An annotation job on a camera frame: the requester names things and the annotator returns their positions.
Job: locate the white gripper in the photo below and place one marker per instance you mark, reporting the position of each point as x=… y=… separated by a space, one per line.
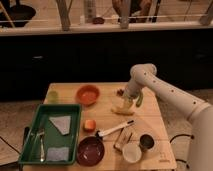
x=132 y=90

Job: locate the yellow banana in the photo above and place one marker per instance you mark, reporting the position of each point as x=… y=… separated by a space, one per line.
x=122 y=111

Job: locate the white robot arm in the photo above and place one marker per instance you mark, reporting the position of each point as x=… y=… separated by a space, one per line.
x=197 y=111

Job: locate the red orange bowl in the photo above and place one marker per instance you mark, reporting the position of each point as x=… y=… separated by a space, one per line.
x=87 y=95

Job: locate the dark maroon bowl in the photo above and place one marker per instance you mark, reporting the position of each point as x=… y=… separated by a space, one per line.
x=90 y=151

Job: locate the brown grape bunch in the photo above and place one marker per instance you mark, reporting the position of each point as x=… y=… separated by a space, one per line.
x=120 y=92

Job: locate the green cucumber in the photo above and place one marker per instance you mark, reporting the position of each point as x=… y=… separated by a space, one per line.
x=139 y=100

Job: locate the striped cloth bundle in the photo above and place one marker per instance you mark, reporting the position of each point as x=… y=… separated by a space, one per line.
x=122 y=139

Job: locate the dark metal can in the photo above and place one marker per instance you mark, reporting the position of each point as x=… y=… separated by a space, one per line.
x=146 y=142

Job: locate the orange fruit toy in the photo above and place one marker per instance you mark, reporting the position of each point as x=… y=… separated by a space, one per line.
x=89 y=125

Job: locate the white cup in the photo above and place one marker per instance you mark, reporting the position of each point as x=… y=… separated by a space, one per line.
x=131 y=152

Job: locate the grey cloth upper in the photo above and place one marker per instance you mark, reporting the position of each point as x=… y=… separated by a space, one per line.
x=62 y=123

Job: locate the grey cloth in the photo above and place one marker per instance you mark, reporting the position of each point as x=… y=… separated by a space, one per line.
x=57 y=154
x=62 y=123

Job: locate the green cup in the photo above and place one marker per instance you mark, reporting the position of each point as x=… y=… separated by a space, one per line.
x=52 y=97

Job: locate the green plastic tray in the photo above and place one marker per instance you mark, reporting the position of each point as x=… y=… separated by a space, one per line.
x=30 y=154

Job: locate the grey cloth lower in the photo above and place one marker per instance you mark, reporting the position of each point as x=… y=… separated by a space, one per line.
x=57 y=154

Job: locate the metal utensil in tray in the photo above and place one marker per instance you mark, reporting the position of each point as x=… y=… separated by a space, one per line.
x=42 y=151

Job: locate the white handled brush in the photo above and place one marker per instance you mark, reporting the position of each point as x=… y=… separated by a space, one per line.
x=101 y=134

